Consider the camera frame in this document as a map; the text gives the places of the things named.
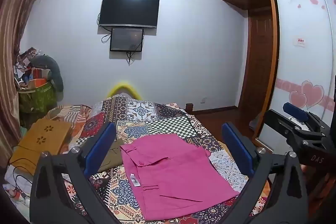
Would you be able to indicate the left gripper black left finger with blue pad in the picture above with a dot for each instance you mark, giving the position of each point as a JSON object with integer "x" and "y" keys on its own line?
{"x": 49, "y": 199}

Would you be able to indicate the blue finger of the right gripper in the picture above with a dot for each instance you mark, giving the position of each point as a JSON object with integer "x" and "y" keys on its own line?
{"x": 295, "y": 112}

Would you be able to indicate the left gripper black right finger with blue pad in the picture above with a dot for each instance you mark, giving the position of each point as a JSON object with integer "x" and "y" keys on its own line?
{"x": 287, "y": 200}

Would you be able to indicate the pink pants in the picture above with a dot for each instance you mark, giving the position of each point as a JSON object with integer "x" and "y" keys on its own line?
{"x": 171, "y": 178}

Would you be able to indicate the white sliding wardrobe door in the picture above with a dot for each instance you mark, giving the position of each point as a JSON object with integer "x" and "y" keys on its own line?
{"x": 306, "y": 59}

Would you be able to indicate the olive green pants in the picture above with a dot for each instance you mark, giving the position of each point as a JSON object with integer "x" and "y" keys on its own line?
{"x": 113, "y": 158}

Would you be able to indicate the green storage bag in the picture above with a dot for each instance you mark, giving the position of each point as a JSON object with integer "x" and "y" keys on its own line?
{"x": 39, "y": 100}

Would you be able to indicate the patchwork patterned bedspread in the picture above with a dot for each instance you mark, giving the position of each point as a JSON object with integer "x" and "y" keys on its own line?
{"x": 134, "y": 119}

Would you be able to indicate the yellow round object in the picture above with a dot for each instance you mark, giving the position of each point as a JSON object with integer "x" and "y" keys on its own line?
{"x": 124, "y": 88}

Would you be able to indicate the striped brown curtain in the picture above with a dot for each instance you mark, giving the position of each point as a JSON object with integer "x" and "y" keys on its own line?
{"x": 14, "y": 17}

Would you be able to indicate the wooden wardrobe frame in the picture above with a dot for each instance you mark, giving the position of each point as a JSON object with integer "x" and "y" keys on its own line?
{"x": 260, "y": 66}

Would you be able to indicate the small wall monitor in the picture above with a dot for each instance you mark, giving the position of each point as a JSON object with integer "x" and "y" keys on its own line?
{"x": 126, "y": 40}

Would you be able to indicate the large wall television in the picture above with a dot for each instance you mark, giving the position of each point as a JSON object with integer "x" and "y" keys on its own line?
{"x": 129, "y": 13}

